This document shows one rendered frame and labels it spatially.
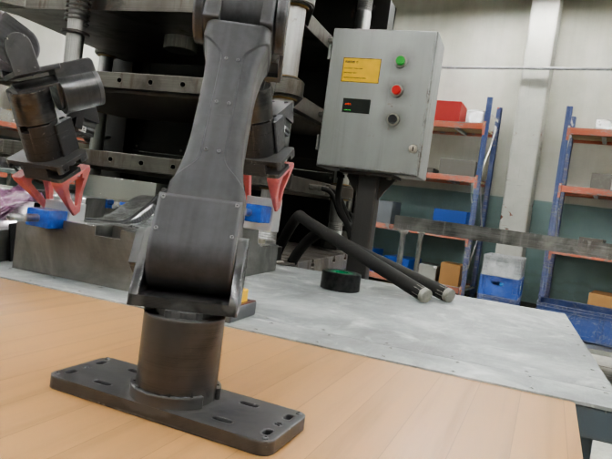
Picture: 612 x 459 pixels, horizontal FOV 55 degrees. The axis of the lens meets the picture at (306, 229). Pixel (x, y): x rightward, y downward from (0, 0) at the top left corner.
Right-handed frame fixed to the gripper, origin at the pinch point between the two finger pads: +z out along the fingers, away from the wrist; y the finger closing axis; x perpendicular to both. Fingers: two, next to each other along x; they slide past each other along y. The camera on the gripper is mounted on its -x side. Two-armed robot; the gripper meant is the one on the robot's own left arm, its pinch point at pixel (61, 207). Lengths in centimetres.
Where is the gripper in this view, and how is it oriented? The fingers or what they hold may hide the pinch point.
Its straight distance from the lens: 101.3
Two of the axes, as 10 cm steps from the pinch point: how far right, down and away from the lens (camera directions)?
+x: -3.5, 5.0, -7.9
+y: -9.4, -1.6, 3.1
